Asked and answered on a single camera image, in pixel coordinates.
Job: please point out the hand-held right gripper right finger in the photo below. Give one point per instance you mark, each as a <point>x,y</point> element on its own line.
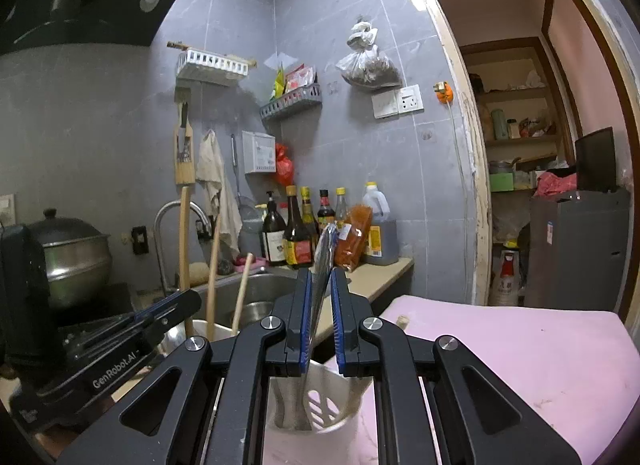
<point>340,330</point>

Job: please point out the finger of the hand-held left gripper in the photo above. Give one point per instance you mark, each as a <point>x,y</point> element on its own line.
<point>175,305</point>
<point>115,337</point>

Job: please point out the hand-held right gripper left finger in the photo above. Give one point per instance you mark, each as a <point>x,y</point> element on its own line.
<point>306,325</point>

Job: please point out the white utensil holder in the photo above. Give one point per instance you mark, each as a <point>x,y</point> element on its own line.
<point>350,387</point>

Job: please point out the metal tongs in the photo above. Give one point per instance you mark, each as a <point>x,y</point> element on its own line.
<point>324,265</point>

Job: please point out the loofah sponge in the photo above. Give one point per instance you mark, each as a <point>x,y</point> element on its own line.
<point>197,274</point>

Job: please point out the steel bowl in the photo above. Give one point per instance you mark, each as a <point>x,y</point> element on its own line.
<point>257,312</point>

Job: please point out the steel sink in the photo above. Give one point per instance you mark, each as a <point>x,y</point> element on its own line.
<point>265,285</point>

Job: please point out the steel cooking pot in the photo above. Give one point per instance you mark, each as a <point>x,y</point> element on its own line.
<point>75,255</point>

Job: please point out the beige kitchen counter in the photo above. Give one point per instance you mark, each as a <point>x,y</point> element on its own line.
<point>372,275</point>

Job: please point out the steel faucet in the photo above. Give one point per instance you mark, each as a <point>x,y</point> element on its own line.
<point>167,225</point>

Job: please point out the dark sauce bottle yellow label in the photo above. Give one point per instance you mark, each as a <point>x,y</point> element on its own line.
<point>297,235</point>

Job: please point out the orange snack packet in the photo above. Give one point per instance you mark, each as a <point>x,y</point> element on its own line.
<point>352,240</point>

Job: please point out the dark bottle with pump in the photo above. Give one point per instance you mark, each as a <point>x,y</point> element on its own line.
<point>273,237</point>

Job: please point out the plastic oil jug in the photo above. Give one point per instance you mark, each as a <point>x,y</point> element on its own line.
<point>380,230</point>

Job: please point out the dark sauce bottle red cap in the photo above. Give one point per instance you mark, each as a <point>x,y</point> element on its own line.
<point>325,212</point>

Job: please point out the metal skimmer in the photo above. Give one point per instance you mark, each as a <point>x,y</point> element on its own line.
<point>248,217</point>

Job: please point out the dark sauce bottle yellow cap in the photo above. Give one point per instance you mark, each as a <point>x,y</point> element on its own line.
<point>309,210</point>

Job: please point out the clear bottle yellow cap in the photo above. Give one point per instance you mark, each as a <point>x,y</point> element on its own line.
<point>341,207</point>

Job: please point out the beige hanging towel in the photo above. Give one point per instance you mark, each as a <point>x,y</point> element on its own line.
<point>215,170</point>

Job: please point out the wooden knife holder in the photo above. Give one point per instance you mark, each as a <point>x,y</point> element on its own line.
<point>184,160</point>

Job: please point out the pink floral tablecloth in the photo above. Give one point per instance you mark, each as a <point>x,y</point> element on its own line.
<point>500,350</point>

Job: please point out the red plastic bag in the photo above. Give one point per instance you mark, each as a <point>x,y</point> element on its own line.
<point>284,165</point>

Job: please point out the white bottle red label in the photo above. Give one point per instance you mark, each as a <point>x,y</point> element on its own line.
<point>506,280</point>

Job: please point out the snack packets in rack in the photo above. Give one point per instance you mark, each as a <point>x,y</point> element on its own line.
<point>295,80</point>

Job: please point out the grey cabinet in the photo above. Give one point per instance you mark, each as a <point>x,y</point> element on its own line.
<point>575,250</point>

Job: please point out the red cloth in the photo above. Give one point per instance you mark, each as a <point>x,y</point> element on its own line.
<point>555,184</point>

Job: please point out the hanging clear plastic bag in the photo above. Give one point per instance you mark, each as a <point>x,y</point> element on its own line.
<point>370,65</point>

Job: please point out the wooden storage shelf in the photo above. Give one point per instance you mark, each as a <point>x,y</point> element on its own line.
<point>520,115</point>

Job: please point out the black monitor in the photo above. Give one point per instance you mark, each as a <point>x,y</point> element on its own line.
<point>595,160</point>

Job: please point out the brown wooden door jamb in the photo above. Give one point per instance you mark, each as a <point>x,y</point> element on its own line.
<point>615,70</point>

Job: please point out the white wall box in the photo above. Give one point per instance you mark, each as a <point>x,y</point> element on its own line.
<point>259,152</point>

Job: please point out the grey wall rack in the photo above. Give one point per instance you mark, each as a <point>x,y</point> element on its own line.
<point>292,102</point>

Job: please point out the white door frame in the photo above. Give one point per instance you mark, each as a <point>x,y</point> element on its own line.
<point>465,145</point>

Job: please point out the white wall socket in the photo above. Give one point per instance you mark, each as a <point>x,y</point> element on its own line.
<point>397,102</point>

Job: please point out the white wall rack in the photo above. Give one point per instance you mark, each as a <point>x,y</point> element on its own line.
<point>210,65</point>

